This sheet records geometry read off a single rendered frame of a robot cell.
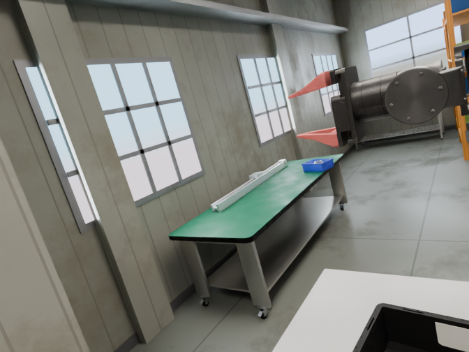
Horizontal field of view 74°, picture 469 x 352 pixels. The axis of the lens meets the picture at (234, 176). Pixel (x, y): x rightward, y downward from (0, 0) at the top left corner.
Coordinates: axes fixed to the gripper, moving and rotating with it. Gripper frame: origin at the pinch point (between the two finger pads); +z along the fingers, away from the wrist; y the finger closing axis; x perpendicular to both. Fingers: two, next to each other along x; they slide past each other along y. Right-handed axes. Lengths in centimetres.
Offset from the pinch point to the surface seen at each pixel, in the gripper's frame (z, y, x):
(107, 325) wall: 197, 120, 41
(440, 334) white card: -13, 57, 22
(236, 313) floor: 134, 149, 107
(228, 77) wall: 195, -39, 270
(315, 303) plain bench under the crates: 31, 77, 48
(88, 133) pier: 188, -14, 74
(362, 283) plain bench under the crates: 17, 77, 64
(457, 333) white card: -16, 56, 21
